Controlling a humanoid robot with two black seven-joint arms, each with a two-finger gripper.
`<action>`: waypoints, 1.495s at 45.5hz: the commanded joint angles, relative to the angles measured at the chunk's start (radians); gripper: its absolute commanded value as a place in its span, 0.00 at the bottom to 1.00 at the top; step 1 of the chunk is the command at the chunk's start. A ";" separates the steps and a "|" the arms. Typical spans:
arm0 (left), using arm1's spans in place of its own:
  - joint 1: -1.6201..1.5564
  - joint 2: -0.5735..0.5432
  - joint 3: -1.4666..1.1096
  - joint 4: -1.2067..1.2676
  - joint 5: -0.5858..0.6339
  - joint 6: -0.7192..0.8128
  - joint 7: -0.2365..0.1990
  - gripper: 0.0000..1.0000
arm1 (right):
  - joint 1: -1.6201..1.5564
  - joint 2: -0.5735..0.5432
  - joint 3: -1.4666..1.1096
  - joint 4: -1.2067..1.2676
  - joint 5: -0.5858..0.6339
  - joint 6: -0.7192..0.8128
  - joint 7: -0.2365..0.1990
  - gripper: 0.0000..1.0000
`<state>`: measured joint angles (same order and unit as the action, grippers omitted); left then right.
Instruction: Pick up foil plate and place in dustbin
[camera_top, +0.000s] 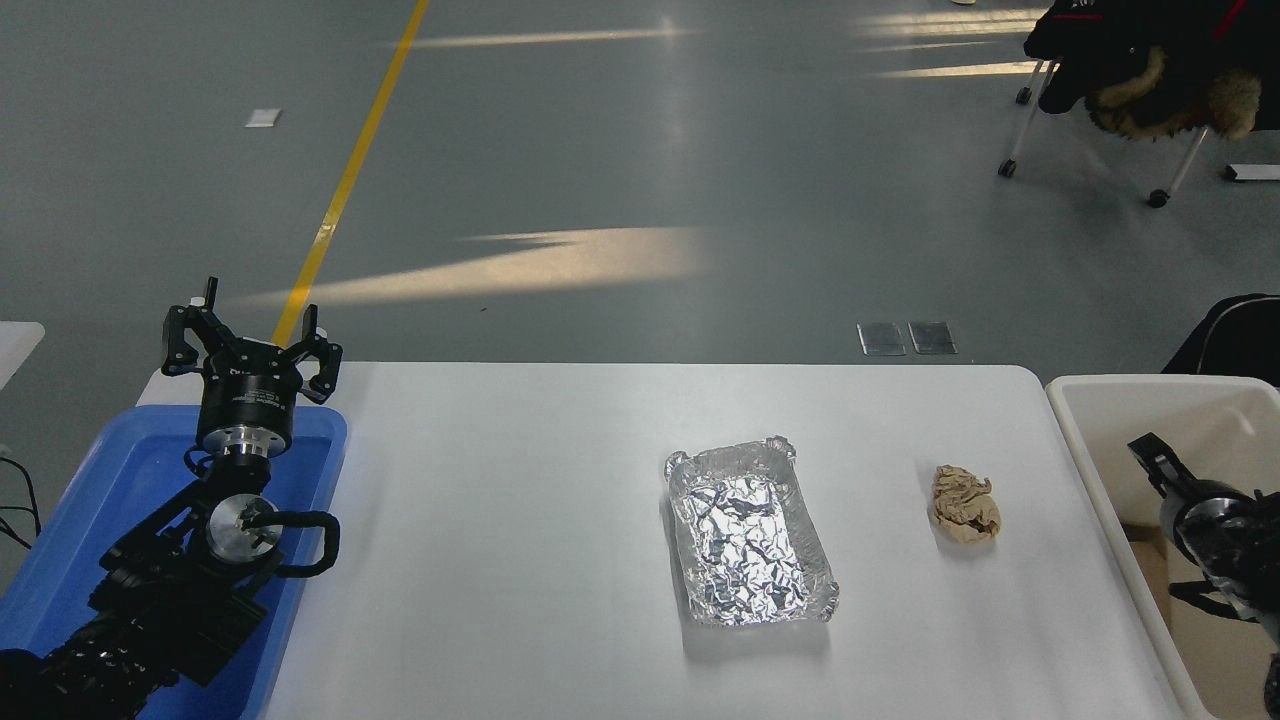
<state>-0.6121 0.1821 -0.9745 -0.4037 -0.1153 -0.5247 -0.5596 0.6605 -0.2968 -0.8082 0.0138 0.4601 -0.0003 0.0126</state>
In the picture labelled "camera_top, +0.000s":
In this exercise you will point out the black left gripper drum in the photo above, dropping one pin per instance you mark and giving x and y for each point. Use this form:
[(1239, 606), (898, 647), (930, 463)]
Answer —
[(250, 395)]

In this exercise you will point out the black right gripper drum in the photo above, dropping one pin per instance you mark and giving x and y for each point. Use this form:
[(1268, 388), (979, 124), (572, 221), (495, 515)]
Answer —
[(1220, 545)]

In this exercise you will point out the foil tray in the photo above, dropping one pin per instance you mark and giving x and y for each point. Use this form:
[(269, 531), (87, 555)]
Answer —
[(750, 540)]

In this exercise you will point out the metal floor plate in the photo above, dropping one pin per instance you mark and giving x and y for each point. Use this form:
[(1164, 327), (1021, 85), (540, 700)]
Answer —
[(932, 338), (881, 339)]

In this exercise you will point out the large pale plastic bin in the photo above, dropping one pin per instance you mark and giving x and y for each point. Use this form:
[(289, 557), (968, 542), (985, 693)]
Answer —
[(1110, 440)]

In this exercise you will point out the black bag with pale trim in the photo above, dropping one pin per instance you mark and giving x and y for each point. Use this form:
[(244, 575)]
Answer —
[(1235, 345)]

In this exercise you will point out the blue plastic tray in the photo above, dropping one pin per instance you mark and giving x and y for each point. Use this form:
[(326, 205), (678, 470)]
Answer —
[(110, 480)]

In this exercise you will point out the white side table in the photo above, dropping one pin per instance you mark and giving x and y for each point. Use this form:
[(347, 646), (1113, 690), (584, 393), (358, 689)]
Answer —
[(15, 350)]

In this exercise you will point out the crumpled tan paper ball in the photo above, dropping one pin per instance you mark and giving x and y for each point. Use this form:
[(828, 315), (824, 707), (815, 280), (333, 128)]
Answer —
[(965, 510)]

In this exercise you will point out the flat white bar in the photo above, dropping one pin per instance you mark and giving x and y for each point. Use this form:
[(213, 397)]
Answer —
[(1255, 173)]

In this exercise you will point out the black jacket with fur trim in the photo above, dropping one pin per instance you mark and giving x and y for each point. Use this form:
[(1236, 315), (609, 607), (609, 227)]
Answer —
[(1150, 40)]

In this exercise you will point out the white wheeled chair frame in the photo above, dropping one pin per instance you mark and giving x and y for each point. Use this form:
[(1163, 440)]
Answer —
[(1024, 120)]

